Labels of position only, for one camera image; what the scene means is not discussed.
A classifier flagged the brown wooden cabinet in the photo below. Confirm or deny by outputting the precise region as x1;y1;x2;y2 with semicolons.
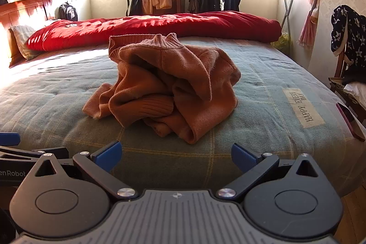
154;0;186;15

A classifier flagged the black backpack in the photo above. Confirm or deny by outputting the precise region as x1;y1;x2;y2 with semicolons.
55;2;78;22

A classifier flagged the black cloth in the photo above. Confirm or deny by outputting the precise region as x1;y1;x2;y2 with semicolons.
342;65;366;85

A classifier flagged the plaid pillow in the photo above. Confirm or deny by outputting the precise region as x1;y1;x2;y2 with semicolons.
10;24;43;62

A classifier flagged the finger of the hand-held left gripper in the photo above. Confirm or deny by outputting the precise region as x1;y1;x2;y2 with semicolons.
0;132;21;146
0;146;70;162

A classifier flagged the bed with blue plaid sheet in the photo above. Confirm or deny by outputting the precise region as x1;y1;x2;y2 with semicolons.
0;35;355;199

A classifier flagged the black hanging bag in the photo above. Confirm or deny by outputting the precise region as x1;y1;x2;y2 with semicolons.
127;0;143;16

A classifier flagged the white folded cloth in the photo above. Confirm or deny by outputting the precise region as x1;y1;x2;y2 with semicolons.
343;82;366;103

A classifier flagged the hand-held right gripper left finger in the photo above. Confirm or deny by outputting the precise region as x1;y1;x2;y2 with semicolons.
34;141;139;201

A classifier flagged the yellow plastic bag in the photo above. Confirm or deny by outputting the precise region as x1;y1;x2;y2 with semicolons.
272;32;291;50

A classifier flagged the orange knit sweater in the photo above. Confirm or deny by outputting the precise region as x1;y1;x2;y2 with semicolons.
82;32;242;145

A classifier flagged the wooden headboard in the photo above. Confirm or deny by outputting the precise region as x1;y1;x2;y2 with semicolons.
0;0;55;67

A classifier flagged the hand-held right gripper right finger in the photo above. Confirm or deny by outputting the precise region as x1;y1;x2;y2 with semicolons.
216;143;319;201

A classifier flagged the red quilt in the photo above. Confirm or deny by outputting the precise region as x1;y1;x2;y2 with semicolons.
26;11;282;52

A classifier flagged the wooden chair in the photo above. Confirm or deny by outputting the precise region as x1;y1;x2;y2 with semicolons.
329;52;366;119

